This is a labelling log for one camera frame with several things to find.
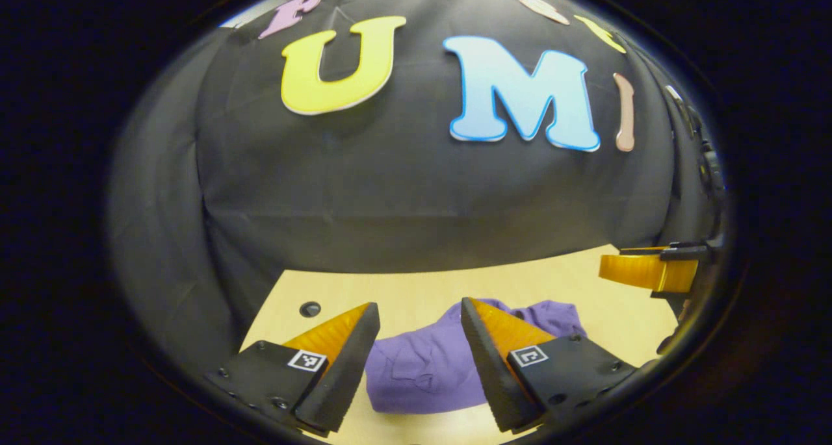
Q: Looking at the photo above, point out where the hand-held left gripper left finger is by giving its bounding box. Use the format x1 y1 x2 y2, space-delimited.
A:
205 302 382 438

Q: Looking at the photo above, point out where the purple knitted cardigan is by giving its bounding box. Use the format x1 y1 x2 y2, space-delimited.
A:
364 299 588 414

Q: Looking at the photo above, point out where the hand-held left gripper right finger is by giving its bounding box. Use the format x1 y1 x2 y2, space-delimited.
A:
460 297 638 434

